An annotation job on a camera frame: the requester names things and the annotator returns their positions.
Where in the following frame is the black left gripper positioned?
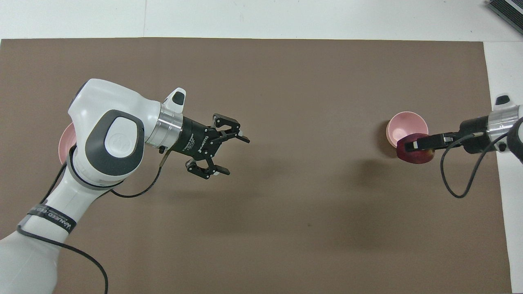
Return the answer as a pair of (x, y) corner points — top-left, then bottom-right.
(170, 114), (250, 180)

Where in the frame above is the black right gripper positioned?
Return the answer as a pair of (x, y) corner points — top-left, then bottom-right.
(407, 116), (489, 154)

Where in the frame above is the dark red apple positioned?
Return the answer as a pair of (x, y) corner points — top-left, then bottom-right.
(396, 133), (435, 164)

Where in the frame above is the pink bowl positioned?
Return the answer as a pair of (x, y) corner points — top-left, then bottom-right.
(386, 111), (429, 148)

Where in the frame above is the pink plate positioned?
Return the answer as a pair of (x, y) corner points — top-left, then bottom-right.
(58, 122), (78, 166)

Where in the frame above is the brown table mat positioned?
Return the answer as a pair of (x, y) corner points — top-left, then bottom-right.
(0, 38), (512, 294)

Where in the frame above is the grey ribbed device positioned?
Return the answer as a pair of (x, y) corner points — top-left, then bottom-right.
(486, 0), (523, 23)

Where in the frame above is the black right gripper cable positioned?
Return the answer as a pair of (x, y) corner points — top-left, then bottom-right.
(440, 118), (523, 198)

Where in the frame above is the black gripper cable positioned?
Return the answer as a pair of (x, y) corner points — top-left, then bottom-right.
(16, 145), (166, 294)
(440, 118), (523, 198)

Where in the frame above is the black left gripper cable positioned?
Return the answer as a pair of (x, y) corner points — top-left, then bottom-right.
(16, 145), (166, 294)

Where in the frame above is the black velcro strap left arm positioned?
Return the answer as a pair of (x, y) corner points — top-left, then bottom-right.
(28, 204), (77, 234)

